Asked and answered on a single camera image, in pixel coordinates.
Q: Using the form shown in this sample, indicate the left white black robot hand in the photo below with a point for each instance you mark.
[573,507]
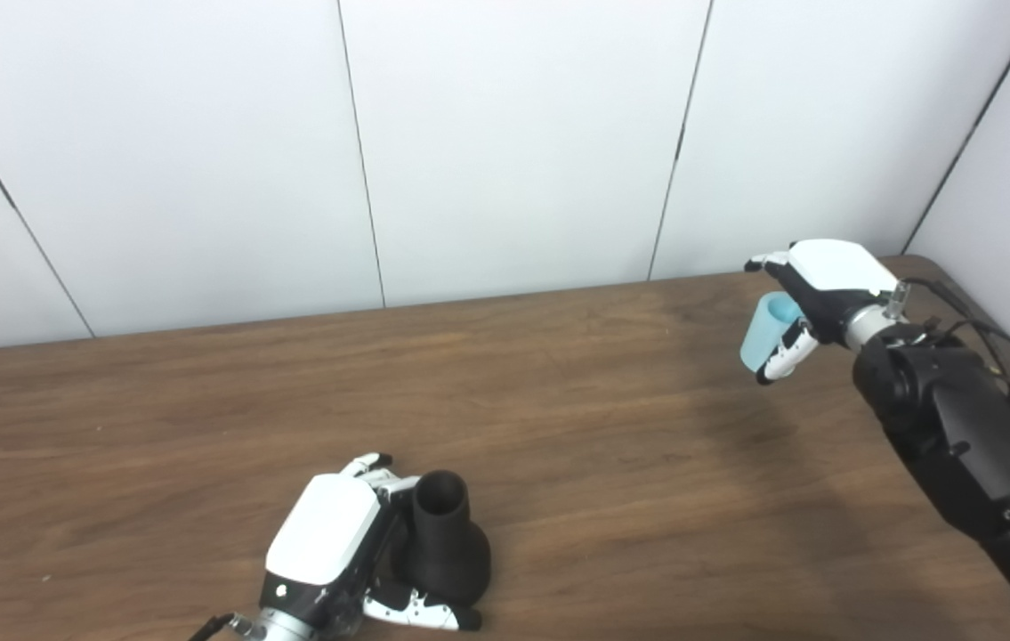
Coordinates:
[322,534]

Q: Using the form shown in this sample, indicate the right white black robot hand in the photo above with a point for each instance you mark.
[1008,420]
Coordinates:
[834,271]

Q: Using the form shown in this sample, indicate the black funnel-shaped nozzle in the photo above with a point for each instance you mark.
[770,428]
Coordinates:
[447,552]

